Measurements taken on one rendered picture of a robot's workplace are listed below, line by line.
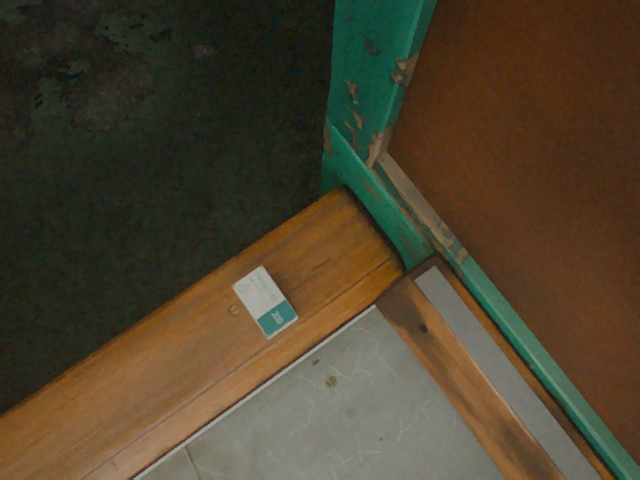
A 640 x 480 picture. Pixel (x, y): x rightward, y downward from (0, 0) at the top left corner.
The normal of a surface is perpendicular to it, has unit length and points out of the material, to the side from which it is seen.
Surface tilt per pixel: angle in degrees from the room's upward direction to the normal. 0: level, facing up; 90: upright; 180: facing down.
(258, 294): 0
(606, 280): 90
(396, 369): 0
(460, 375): 67
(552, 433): 0
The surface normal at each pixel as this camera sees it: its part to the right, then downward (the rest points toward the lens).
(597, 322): -0.81, 0.56
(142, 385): 0.03, -0.25
